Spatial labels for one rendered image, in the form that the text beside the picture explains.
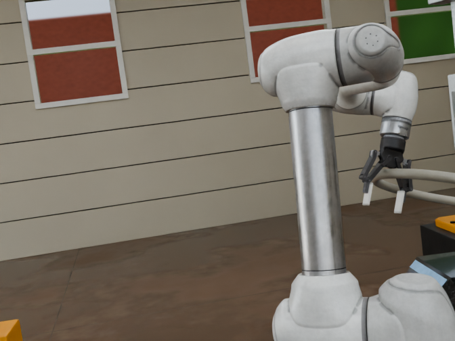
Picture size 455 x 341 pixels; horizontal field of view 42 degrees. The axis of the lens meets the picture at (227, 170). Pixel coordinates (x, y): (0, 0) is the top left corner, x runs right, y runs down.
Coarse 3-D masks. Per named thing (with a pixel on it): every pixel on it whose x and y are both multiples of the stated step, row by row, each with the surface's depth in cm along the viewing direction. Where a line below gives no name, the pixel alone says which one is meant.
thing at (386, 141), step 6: (384, 138) 183; (390, 138) 181; (396, 138) 181; (384, 144) 182; (390, 144) 181; (396, 144) 181; (402, 144) 181; (384, 150) 182; (390, 150) 183; (396, 150) 183; (402, 150) 182; (378, 156) 183; (384, 156) 182; (396, 156) 183; (402, 156) 184; (390, 162) 182
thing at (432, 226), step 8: (432, 224) 340; (424, 232) 337; (432, 232) 326; (440, 232) 319; (448, 232) 316; (424, 240) 339; (432, 240) 328; (440, 240) 317; (448, 240) 308; (424, 248) 340; (432, 248) 329; (440, 248) 319; (448, 248) 309
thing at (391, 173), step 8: (392, 168) 180; (400, 168) 177; (408, 168) 175; (376, 176) 186; (384, 176) 182; (392, 176) 179; (400, 176) 176; (408, 176) 174; (416, 176) 172; (424, 176) 171; (432, 176) 169; (440, 176) 168; (448, 176) 168; (376, 184) 199; (384, 184) 203; (392, 184) 208; (392, 192) 209; (408, 192) 211; (416, 192) 211; (424, 192) 212; (432, 200) 212; (440, 200) 211; (448, 200) 210
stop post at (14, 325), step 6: (0, 324) 143; (6, 324) 143; (12, 324) 142; (18, 324) 145; (0, 330) 139; (6, 330) 138; (12, 330) 139; (18, 330) 144; (0, 336) 135; (6, 336) 135; (12, 336) 139; (18, 336) 144
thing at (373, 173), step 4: (388, 156) 182; (384, 160) 181; (388, 160) 182; (376, 164) 183; (380, 164) 181; (384, 164) 181; (376, 168) 181; (380, 168) 181; (372, 172) 181; (376, 172) 181; (368, 176) 181; (372, 176) 180; (368, 180) 179
